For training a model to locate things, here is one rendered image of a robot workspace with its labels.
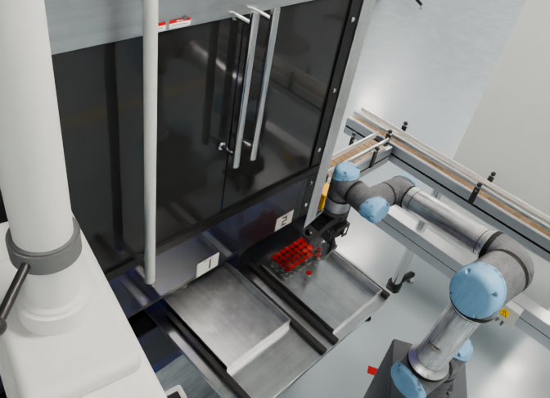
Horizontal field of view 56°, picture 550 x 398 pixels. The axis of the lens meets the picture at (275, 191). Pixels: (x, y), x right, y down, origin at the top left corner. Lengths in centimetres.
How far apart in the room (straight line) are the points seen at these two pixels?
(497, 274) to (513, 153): 175
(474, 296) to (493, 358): 185
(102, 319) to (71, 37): 46
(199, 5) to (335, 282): 110
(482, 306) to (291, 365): 61
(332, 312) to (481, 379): 139
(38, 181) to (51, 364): 26
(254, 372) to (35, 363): 91
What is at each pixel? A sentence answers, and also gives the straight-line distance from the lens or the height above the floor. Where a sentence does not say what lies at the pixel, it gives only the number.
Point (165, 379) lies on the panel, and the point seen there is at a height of 52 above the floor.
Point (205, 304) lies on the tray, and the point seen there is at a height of 88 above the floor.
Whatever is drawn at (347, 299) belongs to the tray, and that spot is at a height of 88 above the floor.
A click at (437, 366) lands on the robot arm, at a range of 151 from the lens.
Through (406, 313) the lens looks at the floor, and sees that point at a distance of 305.
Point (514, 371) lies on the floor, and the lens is 312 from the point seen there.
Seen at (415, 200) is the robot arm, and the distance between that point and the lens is 149.
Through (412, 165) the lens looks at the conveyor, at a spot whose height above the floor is 89.
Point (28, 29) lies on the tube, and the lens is 52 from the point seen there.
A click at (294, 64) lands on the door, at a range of 139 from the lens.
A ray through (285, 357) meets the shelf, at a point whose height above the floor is 88.
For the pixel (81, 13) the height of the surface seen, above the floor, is 186.
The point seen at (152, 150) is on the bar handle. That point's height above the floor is 160.
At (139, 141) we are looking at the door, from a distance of 115.
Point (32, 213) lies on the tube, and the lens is 63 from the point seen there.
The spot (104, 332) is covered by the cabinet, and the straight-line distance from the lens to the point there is 77.
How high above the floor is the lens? 222
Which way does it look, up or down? 39 degrees down
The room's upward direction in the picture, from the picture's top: 11 degrees clockwise
